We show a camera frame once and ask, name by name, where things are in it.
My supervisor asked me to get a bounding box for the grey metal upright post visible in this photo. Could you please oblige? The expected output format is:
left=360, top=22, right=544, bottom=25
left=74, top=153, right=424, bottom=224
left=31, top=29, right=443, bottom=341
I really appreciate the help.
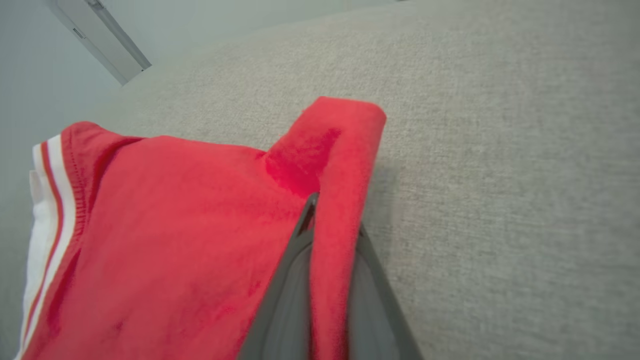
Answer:
left=45, top=0, right=152, bottom=86

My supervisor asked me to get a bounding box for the red white Bulls 23 jersey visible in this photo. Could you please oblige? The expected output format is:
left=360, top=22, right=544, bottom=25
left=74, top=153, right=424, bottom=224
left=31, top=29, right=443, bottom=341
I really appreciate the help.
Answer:
left=15, top=96, right=388, bottom=360

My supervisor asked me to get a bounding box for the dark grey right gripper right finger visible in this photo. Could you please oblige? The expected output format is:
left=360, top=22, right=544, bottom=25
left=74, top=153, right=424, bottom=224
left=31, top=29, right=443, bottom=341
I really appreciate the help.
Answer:
left=347, top=225, right=426, bottom=360

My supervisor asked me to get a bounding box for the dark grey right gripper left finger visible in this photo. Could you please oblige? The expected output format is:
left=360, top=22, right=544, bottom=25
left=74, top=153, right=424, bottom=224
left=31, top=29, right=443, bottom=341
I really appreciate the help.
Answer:
left=237, top=192, right=321, bottom=360

